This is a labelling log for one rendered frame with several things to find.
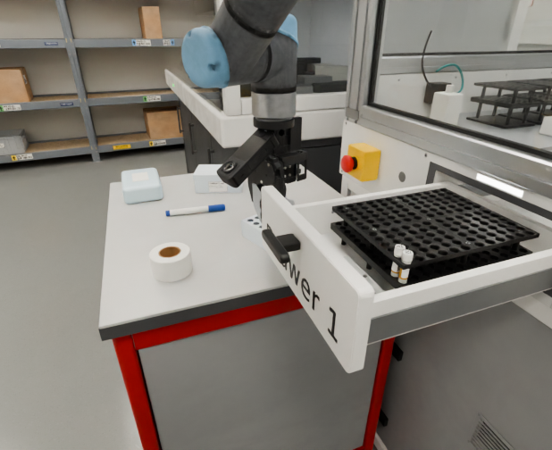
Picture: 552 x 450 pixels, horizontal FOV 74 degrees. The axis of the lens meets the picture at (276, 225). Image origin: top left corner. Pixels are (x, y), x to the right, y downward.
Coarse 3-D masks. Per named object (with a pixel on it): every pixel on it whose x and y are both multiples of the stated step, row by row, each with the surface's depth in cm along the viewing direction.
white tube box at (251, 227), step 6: (252, 216) 77; (246, 222) 75; (252, 222) 75; (258, 222) 75; (246, 228) 75; (252, 228) 73; (258, 228) 73; (246, 234) 76; (252, 234) 74; (258, 234) 72; (252, 240) 75; (258, 240) 73
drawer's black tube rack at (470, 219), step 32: (448, 192) 63; (384, 224) 53; (416, 224) 52; (448, 224) 52; (480, 224) 52; (512, 224) 53; (384, 256) 50; (416, 256) 45; (448, 256) 45; (480, 256) 50; (512, 256) 50
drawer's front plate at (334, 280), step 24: (264, 192) 56; (264, 216) 58; (288, 216) 48; (312, 240) 42; (288, 264) 52; (312, 264) 43; (336, 264) 38; (312, 288) 44; (336, 288) 38; (360, 288) 34; (312, 312) 46; (336, 312) 39; (360, 312) 35; (336, 336) 40; (360, 336) 36; (360, 360) 38
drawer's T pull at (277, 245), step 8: (264, 232) 47; (264, 240) 48; (272, 240) 46; (280, 240) 46; (288, 240) 46; (296, 240) 46; (272, 248) 45; (280, 248) 44; (288, 248) 45; (296, 248) 45; (280, 256) 43; (288, 256) 43
